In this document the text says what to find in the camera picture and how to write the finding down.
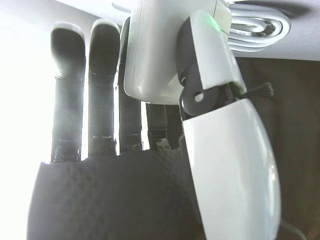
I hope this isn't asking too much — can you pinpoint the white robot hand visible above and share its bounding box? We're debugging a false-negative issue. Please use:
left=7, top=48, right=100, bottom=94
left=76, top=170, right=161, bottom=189
left=26, top=9, right=282, bottom=240

